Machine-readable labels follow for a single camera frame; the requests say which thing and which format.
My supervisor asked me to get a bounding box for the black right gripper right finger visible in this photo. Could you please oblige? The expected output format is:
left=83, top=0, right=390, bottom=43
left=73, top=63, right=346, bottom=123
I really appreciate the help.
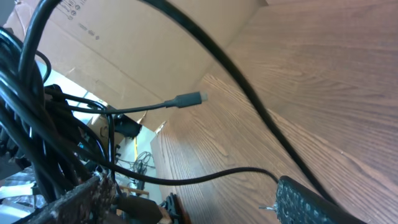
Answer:
left=260, top=175, right=365, bottom=224

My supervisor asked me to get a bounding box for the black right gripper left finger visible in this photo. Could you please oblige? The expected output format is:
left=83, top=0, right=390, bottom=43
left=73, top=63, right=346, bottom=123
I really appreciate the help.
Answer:
left=16, top=175, right=116, bottom=224

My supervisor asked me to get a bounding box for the black USB-A cable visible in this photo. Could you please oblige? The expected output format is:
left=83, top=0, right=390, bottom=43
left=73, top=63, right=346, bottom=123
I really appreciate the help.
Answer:
left=0, top=0, right=338, bottom=206

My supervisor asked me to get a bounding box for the cardboard wall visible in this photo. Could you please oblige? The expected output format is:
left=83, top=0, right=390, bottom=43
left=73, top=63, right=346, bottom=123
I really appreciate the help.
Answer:
left=2, top=0, right=268, bottom=131

